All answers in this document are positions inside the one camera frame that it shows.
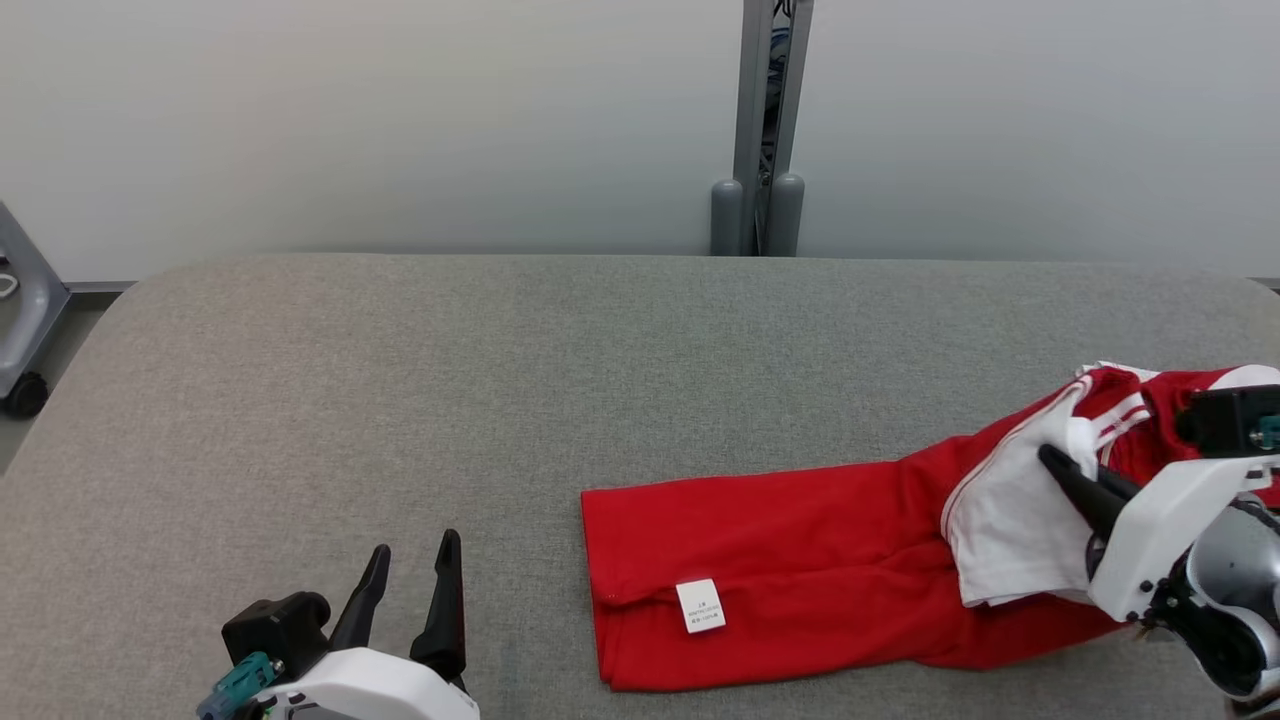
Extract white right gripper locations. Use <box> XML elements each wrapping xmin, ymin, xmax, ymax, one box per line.
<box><xmin>1038</xmin><ymin>443</ymin><xmax>1280</xmax><ymax>623</ymax></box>

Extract grey metal partition post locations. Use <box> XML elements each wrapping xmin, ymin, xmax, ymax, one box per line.
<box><xmin>777</xmin><ymin>0</ymin><xmax>815</xmax><ymax>256</ymax></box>
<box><xmin>733</xmin><ymin>0</ymin><xmax>776</xmax><ymax>256</ymax></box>

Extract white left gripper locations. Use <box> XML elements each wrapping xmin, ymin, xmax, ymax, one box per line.
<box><xmin>255</xmin><ymin>529</ymin><xmax>481</xmax><ymax>720</ymax></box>

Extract red jersey with white sleeves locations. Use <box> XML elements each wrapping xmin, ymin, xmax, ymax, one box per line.
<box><xmin>580</xmin><ymin>375</ymin><xmax>1161</xmax><ymax>693</ymax></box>

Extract grey cylinder post foot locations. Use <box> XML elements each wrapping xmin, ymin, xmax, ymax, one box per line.
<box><xmin>768</xmin><ymin>173</ymin><xmax>806</xmax><ymax>257</ymax></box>
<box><xmin>710</xmin><ymin>178</ymin><xmax>745</xmax><ymax>257</ymax></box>

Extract black caster wheel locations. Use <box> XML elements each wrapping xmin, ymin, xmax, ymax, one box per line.
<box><xmin>3</xmin><ymin>372</ymin><xmax>49</xmax><ymax>419</ymax></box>

